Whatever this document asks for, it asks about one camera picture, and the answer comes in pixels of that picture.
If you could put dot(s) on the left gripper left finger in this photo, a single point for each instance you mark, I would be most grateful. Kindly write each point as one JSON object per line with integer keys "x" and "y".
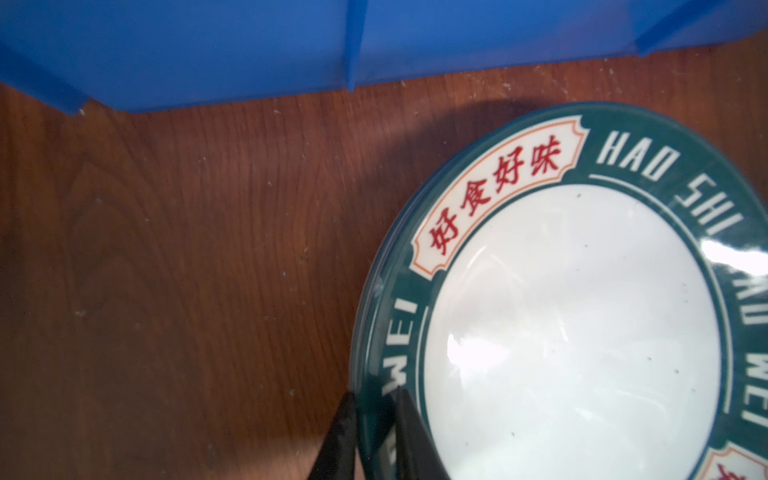
{"x": 336, "y": 457}

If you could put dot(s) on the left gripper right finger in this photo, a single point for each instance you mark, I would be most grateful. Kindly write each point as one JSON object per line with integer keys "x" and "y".
{"x": 416, "y": 454}

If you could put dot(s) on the green rim lettered plate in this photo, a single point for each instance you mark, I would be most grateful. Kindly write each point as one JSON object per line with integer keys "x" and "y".
{"x": 581, "y": 294}

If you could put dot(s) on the blue plastic bin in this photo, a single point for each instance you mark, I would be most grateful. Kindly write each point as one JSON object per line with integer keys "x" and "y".
{"x": 138, "y": 56}

